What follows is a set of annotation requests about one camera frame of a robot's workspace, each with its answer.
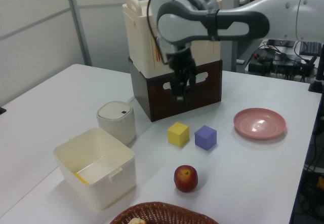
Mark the black monitor stand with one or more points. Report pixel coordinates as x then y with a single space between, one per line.
281 43

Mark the brown wicker basket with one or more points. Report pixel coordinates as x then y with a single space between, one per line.
164 212

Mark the black clamp post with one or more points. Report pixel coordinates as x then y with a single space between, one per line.
319 74

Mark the golden bread loaf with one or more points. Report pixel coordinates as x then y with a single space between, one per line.
136 221

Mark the black flat object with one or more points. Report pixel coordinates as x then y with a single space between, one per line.
2 110

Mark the purple cube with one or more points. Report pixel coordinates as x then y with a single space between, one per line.
205 137

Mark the pink plate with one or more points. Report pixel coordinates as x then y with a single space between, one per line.
259 124

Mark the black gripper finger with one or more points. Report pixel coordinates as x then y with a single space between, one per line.
178 87
193 79

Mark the dark brown wooden crate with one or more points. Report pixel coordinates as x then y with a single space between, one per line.
162 105

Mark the small grey block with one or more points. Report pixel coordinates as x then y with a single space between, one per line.
240 61

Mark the red apple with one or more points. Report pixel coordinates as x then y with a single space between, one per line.
185 179

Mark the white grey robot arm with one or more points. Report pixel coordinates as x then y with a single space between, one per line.
235 23

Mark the black keyboard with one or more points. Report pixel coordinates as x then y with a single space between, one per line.
311 48

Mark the yellow cube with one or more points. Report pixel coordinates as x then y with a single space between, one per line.
178 134

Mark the black electronics box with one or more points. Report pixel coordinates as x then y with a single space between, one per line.
260 63

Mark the yellow item inside bin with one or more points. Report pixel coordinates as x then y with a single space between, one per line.
82 178

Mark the open cream plastic bin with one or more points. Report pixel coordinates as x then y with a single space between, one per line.
111 188

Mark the grey partition frame post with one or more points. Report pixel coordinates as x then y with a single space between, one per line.
78 23

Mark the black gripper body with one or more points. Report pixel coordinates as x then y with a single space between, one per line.
182 59

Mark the small cream lidded trash can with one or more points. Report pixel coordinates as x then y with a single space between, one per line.
116 122

